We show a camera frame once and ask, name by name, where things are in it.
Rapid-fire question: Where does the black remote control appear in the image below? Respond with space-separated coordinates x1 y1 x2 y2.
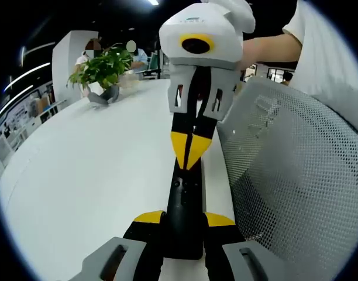
164 159 205 261

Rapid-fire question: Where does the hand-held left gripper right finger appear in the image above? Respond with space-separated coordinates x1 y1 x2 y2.
202 212 288 281

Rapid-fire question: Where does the person in white shirt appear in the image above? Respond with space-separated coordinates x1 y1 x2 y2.
282 0 358 125

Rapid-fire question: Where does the grey mesh office chair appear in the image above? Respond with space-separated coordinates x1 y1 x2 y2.
216 77 358 281

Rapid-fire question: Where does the long ceiling light strip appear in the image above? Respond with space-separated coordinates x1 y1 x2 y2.
20 42 56 57
0 84 34 118
3 62 51 92

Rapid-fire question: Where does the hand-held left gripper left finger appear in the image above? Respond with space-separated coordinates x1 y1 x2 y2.
70 210 168 281

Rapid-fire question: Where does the green potted plant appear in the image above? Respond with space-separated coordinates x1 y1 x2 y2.
66 43 135 96

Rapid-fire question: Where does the white pillar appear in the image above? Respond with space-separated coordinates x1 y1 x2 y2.
51 30 99 102

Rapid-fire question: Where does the grey curved stand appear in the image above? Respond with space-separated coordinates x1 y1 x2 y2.
88 84 121 107

